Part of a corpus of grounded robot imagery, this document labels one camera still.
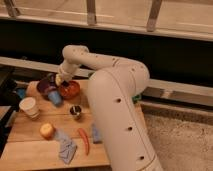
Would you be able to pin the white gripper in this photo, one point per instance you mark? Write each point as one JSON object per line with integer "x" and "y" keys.
{"x": 65, "y": 73}

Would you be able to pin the blue brush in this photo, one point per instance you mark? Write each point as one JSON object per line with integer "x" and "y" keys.
{"x": 55, "y": 98}

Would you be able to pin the purple bowl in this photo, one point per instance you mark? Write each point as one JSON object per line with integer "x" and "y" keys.
{"x": 46, "y": 85}

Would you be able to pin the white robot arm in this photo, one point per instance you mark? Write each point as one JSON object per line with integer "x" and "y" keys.
{"x": 115, "y": 81}

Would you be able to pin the red bowl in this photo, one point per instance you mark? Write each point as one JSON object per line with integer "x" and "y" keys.
{"x": 71, "y": 91}

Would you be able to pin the small metal cup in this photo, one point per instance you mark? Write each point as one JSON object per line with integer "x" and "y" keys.
{"x": 76, "y": 112}

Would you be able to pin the white paper cup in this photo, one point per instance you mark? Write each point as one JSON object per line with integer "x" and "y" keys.
{"x": 29, "y": 106}

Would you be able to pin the small blue object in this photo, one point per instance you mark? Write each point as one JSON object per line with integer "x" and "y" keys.
{"x": 21, "y": 92}

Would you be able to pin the yellow apple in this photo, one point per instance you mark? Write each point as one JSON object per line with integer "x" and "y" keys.
{"x": 47, "y": 130}

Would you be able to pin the wooden cutting board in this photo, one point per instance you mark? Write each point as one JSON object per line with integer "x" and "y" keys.
{"x": 27, "y": 150}

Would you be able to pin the blue sponge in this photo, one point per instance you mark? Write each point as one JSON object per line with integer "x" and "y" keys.
{"x": 96, "y": 135}

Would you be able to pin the red chili pepper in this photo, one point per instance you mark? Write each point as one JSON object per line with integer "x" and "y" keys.
{"x": 85, "y": 139}

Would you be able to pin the grey blue cloth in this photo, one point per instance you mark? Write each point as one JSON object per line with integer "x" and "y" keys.
{"x": 67, "y": 146}

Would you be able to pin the green box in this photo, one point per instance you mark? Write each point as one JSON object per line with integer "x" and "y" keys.
{"x": 136, "y": 98}

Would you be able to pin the metal window rail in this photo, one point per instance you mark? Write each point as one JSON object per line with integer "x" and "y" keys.
{"x": 157, "y": 88}

